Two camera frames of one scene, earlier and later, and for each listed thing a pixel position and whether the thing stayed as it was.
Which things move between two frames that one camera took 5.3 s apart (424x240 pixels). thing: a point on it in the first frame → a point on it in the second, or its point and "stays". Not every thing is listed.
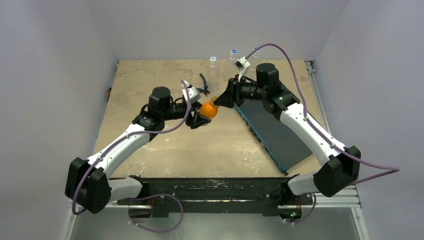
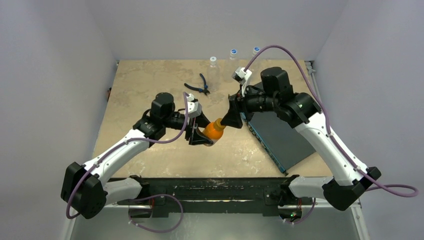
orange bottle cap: (212, 101) → (218, 125)
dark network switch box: (285, 147) stays
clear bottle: (214, 79) stays
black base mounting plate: (252, 195) stays
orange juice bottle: (208, 110) → (212, 133)
